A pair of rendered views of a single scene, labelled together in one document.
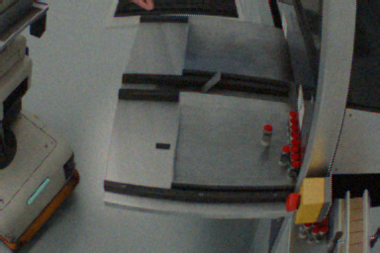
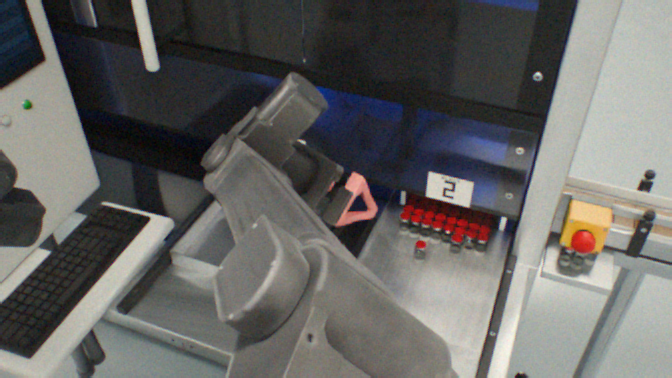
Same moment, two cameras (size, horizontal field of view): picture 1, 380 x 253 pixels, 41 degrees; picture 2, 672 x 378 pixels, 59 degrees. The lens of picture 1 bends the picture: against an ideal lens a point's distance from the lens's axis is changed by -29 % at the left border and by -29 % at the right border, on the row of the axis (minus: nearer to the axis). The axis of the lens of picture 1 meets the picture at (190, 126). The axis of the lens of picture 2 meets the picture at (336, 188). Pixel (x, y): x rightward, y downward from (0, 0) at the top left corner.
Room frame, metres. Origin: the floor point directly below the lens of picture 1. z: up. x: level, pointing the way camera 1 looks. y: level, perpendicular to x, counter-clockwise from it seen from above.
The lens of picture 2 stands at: (0.89, 0.65, 1.74)
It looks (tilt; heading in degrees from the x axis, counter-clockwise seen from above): 40 degrees down; 292
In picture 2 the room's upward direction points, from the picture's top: straight up
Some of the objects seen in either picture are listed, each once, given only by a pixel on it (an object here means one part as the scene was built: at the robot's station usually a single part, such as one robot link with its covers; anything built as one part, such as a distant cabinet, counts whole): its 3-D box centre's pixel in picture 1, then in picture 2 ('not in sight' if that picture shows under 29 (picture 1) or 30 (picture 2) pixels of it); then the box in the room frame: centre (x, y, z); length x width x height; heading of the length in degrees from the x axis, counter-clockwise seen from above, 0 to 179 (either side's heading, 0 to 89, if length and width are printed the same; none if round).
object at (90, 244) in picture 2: (175, 2); (68, 269); (1.73, 0.07, 0.82); 0.40 x 0.14 x 0.02; 93
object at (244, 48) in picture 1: (251, 50); (271, 220); (1.36, -0.14, 0.90); 0.34 x 0.26 x 0.04; 90
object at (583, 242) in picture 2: (294, 202); (583, 240); (0.77, -0.21, 1.00); 0.04 x 0.04 x 0.04; 0
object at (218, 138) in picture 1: (257, 145); (429, 266); (1.02, -0.14, 0.90); 0.34 x 0.26 x 0.04; 90
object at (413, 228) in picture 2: (293, 145); (442, 234); (1.02, -0.23, 0.91); 0.18 x 0.02 x 0.05; 0
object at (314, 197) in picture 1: (313, 201); (585, 224); (0.77, -0.26, 1.00); 0.08 x 0.07 x 0.07; 90
